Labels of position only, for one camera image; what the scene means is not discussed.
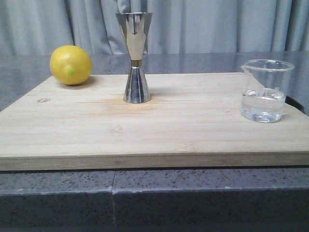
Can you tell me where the grey pleated curtain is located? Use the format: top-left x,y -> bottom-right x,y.
0,0 -> 309,55

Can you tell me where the steel hourglass jigger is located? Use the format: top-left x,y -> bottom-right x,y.
116,13 -> 152,104

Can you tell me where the black board handle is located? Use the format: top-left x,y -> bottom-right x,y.
285,96 -> 305,114

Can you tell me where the light wooden cutting board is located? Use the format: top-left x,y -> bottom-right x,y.
0,72 -> 309,171

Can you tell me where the yellow lemon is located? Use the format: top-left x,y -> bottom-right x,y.
50,45 -> 93,85

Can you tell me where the clear glass beaker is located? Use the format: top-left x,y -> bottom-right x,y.
240,59 -> 295,123

